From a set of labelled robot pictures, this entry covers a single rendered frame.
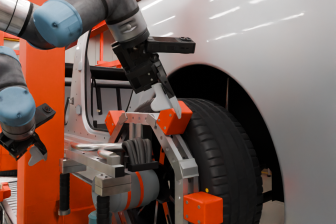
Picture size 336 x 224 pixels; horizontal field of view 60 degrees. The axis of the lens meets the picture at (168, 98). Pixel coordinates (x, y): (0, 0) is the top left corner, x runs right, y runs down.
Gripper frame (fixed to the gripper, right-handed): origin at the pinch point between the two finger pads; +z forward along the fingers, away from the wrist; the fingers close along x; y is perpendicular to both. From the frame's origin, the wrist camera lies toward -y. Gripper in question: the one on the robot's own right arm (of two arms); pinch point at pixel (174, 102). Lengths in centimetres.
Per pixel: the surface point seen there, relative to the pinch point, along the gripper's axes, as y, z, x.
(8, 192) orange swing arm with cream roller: 141, 89, -129
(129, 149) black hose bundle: 17.3, 12.5, -7.4
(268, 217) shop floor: -43, 250, -115
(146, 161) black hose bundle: 14.5, 17.4, -5.0
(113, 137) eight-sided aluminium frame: 28, 29, -41
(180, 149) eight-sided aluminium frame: 4.1, 23.4, -10.3
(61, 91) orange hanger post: 41, 8, -62
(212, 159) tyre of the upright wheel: -3.2, 26.8, -3.4
